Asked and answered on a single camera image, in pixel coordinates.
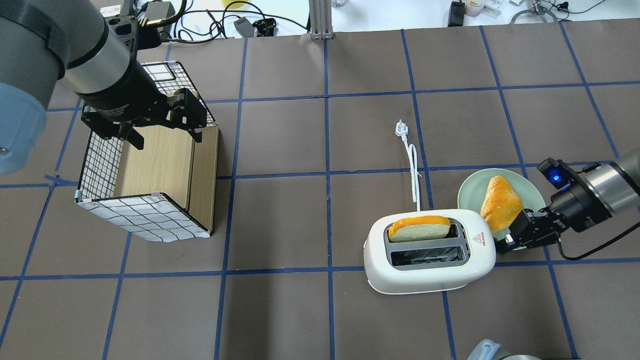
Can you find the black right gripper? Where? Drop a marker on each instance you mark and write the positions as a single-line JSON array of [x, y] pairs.
[[575, 208]]

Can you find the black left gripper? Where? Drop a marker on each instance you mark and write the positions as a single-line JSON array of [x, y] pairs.
[[121, 91]]

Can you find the white two-slot toaster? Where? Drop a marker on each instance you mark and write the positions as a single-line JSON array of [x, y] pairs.
[[464, 255]]

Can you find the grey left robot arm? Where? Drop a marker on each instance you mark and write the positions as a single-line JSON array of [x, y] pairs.
[[44, 41]]

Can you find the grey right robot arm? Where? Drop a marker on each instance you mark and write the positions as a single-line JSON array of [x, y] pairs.
[[310, 175]]

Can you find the grey robot base bottom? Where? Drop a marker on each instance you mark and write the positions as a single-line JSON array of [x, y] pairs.
[[490, 350]]

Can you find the toast slice in toaster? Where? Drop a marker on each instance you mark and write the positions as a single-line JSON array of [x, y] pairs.
[[417, 228]]

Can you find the golden bread pastry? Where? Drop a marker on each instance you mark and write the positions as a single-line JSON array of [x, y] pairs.
[[501, 204]]

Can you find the black power adapter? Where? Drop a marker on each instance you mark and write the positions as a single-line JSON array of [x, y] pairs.
[[245, 28]]

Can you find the wooden wire-mesh shelf box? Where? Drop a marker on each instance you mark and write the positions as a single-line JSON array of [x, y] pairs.
[[164, 192]]

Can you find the black wrist camera blue light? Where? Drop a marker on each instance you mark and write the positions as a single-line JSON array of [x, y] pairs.
[[556, 172]]

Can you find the aluminium frame post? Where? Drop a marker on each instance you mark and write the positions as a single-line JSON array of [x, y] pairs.
[[320, 16]]

